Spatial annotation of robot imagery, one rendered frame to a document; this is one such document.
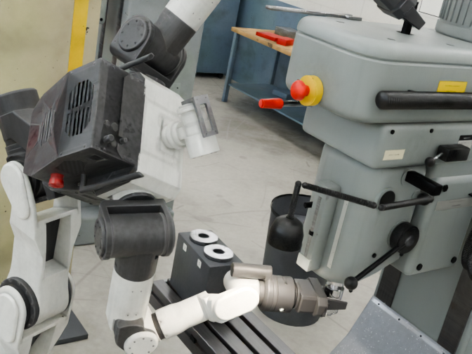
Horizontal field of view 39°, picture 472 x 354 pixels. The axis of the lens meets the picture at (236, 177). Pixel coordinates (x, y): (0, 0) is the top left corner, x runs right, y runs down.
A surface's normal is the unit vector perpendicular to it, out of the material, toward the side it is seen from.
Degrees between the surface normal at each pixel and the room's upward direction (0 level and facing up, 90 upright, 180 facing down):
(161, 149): 58
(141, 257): 100
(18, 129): 90
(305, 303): 90
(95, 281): 0
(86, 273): 0
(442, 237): 90
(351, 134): 90
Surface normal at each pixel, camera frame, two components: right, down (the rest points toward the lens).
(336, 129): -0.81, 0.06
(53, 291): 0.84, 0.19
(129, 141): 0.79, -0.19
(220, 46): 0.55, 0.40
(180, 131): -0.54, 0.21
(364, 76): -0.28, 0.30
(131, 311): 0.31, 0.58
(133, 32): -0.50, -0.28
